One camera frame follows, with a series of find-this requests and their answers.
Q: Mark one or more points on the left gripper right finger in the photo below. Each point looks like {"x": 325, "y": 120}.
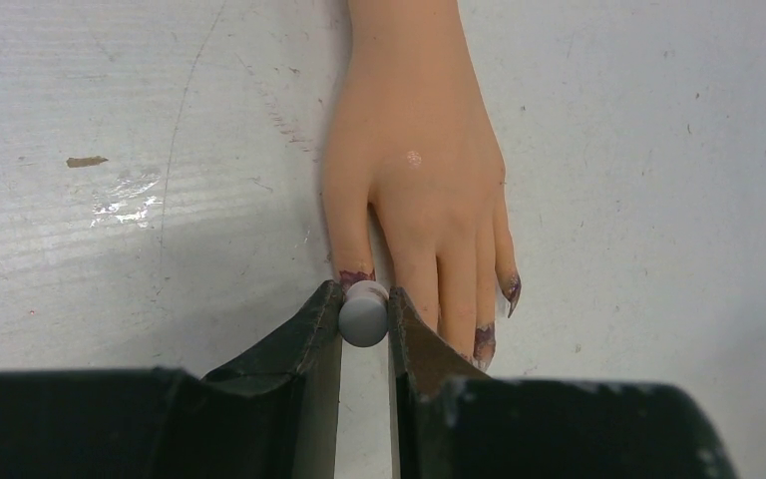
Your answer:
{"x": 451, "y": 420}

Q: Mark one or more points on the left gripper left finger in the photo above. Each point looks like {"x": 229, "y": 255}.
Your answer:
{"x": 271, "y": 412}

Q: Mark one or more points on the mannequin practice hand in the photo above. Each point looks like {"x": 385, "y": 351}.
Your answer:
{"x": 412, "y": 145}

